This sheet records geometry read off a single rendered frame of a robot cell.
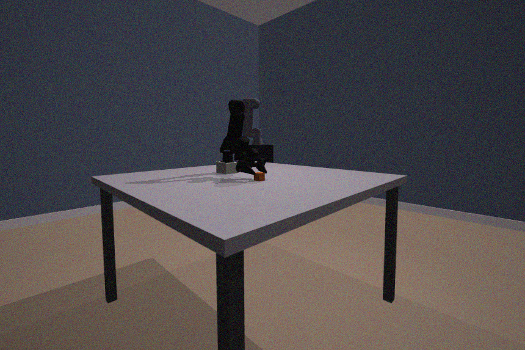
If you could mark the orange block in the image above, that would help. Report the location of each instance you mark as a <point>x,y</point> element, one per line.
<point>259,176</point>

